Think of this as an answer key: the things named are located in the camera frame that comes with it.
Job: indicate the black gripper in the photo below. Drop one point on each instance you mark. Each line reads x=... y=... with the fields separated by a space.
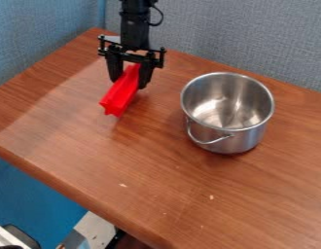
x=131 y=46

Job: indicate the white grey object under table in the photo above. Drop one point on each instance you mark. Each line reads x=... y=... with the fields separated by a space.
x=92 y=233

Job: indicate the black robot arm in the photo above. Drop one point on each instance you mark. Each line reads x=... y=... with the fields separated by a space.
x=137 y=6

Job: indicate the stainless steel pot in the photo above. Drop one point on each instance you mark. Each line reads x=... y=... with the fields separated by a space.
x=227 y=107

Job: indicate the red plastic block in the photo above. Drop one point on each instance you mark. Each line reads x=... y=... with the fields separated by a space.
x=121 y=92

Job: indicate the black white object bottom left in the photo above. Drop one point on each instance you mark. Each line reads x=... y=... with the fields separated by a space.
x=16 y=239

